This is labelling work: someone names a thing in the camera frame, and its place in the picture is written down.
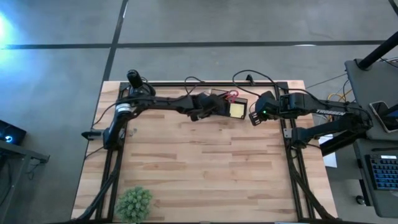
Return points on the black mesh desk organizer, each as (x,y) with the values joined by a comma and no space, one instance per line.
(241,100)

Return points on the black equipment stand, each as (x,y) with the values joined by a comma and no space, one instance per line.
(18,152)

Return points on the silver frame bracket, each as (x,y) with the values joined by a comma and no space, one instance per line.
(287,133)

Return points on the green artificial plant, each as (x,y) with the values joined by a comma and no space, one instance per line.
(134,203)

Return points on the grey side desk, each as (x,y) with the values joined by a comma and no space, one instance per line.
(367,81)

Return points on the white paper sheet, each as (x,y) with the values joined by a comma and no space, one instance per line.
(330,158)

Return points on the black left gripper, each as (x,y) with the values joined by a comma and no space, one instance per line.
(205,104)

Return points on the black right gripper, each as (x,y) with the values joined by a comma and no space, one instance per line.
(267,105)

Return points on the black aluminium table frame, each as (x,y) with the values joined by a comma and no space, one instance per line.
(171,84)

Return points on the black desk caster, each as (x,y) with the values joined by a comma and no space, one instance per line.
(360,200)

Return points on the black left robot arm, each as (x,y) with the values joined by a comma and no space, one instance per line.
(161,101)

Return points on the black table clamp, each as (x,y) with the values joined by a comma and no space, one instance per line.
(90,135)

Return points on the backlit computer keyboard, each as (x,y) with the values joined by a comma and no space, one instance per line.
(385,172)

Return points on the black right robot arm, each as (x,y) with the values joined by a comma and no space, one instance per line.
(326,110)

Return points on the black device with blue light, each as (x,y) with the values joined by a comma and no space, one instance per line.
(12,132)

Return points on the black round pole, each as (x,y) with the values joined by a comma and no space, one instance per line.
(377,51)

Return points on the black smartphone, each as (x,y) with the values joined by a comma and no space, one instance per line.
(384,116)

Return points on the yellow sticky note pad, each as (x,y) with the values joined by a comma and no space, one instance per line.
(237,111)

